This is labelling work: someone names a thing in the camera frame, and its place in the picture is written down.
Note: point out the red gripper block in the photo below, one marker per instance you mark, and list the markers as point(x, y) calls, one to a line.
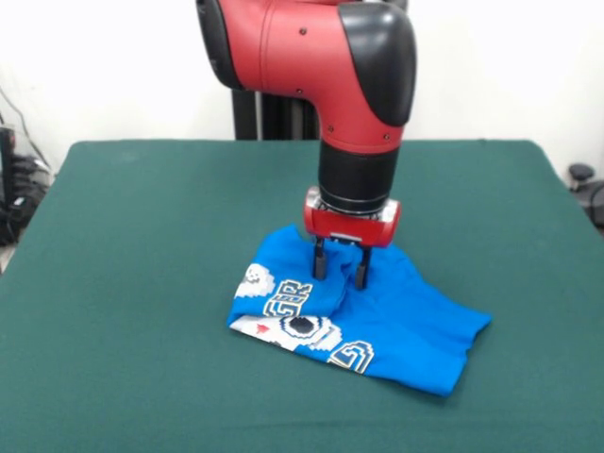
point(354, 229)

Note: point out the blue printed t-shirt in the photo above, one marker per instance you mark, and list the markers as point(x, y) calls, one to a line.
point(401, 325)

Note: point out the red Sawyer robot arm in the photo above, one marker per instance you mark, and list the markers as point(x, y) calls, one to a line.
point(292, 47)

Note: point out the dark green table cloth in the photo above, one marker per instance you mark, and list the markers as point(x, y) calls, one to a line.
point(118, 236)

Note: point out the gray office chair base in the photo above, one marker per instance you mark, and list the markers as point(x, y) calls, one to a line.
point(582, 172)

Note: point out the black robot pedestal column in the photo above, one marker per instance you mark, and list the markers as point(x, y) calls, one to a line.
point(278, 118)

